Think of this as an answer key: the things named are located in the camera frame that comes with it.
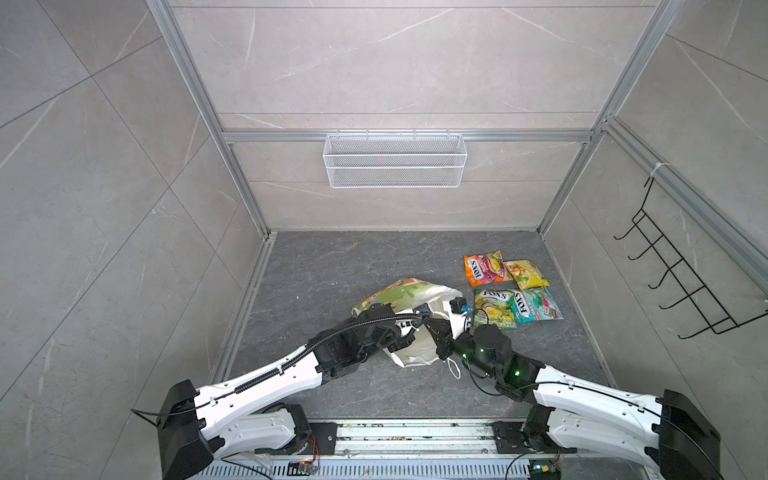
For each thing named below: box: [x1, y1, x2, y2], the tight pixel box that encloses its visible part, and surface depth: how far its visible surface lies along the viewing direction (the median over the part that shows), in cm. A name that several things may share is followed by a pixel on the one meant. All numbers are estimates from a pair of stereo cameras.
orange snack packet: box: [464, 250, 512, 288], surface depth 106 cm
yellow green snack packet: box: [473, 289, 518, 330], surface depth 97 cm
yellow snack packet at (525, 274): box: [503, 259, 551, 290], surface depth 104 cm
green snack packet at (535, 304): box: [512, 286, 564, 325], surface depth 97 cm
